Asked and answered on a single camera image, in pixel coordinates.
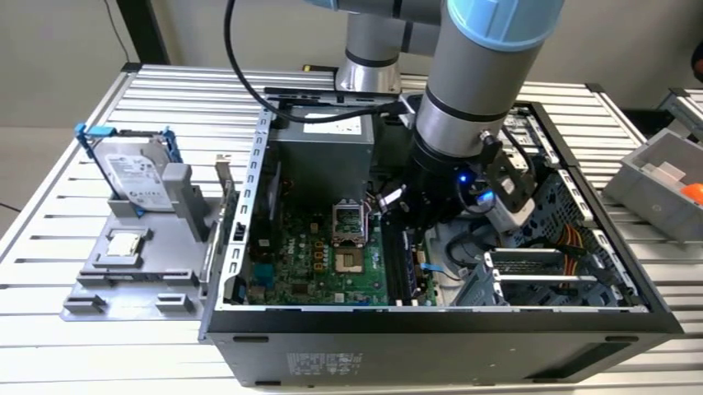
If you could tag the green motherboard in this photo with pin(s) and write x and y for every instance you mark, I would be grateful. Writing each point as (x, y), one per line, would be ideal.
(299, 267)

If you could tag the yellow black plug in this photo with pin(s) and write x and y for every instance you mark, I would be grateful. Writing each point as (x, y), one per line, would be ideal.
(313, 67)

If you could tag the black RAM slot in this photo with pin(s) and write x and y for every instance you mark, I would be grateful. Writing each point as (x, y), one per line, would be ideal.
(406, 294)
(391, 263)

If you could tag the black upright post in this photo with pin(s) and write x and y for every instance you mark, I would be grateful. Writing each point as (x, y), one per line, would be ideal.
(148, 37)

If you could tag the orange ball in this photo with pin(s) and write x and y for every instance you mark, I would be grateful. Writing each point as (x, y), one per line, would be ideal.
(693, 193)

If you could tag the grey parts rack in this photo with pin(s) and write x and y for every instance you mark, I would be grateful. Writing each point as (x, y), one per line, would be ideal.
(170, 247)

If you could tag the silver CPU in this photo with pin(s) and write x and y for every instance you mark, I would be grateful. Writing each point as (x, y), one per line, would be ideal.
(126, 244)

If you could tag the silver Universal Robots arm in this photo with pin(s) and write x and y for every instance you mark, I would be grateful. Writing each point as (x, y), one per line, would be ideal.
(473, 74)

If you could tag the graphics card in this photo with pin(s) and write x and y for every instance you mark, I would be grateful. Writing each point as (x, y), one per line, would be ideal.
(224, 173)

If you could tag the grey power supply unit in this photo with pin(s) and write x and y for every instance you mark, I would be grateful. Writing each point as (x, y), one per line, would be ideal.
(325, 164)

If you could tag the CPU socket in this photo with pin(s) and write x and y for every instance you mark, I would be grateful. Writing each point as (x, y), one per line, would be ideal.
(349, 259)

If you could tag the RAM stick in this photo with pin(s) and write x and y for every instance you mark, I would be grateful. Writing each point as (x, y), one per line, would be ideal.
(411, 267)

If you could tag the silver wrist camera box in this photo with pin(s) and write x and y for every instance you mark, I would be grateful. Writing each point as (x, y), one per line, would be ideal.
(511, 216)

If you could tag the silver hard disk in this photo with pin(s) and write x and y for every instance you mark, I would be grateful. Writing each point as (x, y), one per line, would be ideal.
(132, 177)

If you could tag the metal drive cage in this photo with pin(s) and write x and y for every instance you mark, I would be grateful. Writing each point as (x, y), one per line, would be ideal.
(541, 140)

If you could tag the white block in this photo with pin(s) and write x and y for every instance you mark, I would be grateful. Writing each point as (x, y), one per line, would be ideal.
(665, 173)

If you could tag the black open PC case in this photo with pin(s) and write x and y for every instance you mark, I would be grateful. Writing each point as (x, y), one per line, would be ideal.
(385, 362)

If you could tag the metal disk bay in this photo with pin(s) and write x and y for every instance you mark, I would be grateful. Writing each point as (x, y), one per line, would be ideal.
(527, 252)

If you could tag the grey plastic bin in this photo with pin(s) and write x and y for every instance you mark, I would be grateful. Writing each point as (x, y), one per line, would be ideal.
(649, 205)

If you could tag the blue disk carrier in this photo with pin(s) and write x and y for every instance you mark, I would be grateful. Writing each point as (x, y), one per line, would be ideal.
(99, 131)

